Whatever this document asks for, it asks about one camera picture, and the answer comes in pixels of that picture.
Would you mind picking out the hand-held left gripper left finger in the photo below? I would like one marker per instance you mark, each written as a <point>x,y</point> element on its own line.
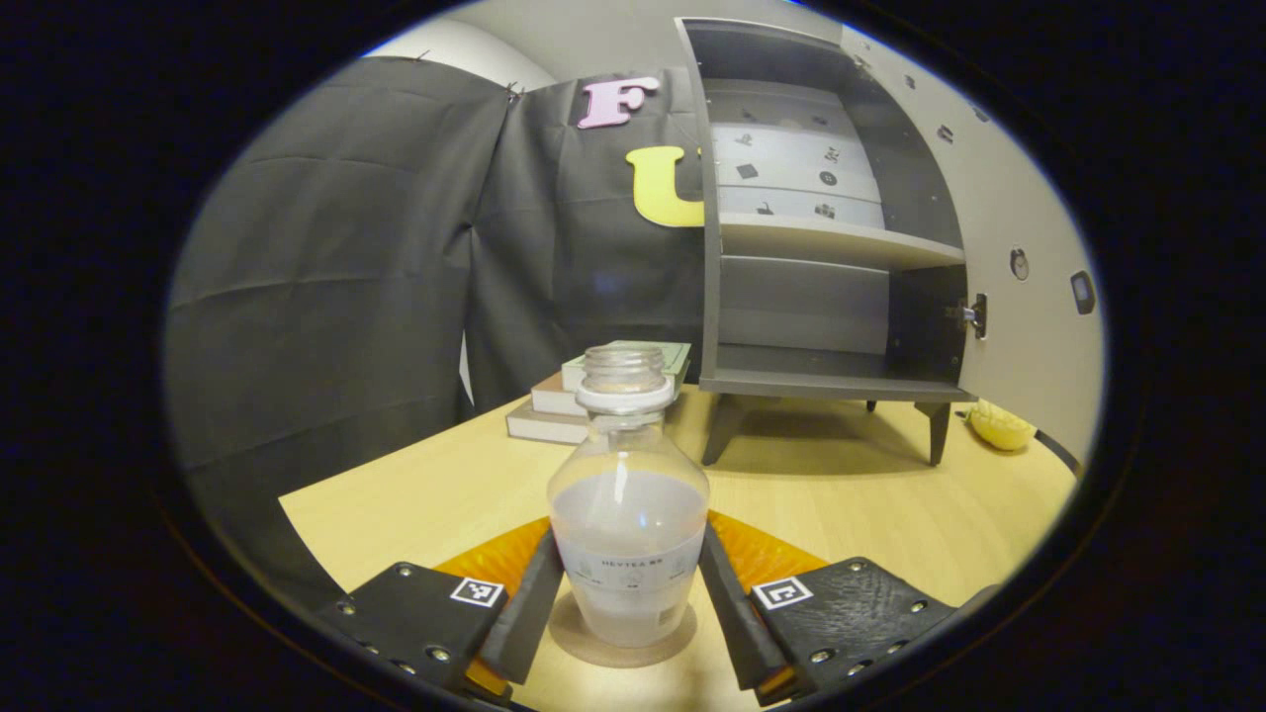
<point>529,618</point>

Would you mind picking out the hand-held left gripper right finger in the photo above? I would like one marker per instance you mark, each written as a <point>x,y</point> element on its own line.
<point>737,628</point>

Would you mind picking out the clear plastic bottle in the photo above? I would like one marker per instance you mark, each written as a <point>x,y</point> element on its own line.
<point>628,524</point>

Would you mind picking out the beige cabinet door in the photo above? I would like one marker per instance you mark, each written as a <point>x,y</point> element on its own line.
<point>1029,346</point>

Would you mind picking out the dark grey cabinet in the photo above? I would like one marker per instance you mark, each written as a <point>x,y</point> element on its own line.
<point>791,307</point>

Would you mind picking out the metal cabinet hinge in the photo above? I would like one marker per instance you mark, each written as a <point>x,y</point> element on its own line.
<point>974,316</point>

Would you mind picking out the white cabinet shelf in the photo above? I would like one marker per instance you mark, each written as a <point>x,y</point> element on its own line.
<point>831,242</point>

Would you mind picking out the brown cover book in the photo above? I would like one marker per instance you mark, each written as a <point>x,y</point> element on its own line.
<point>554,396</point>
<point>544,425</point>

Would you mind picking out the yellow plush toy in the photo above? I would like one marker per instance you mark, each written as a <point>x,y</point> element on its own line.
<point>1001,427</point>

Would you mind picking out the black backdrop cloth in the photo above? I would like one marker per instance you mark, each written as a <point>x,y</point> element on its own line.
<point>346,297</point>

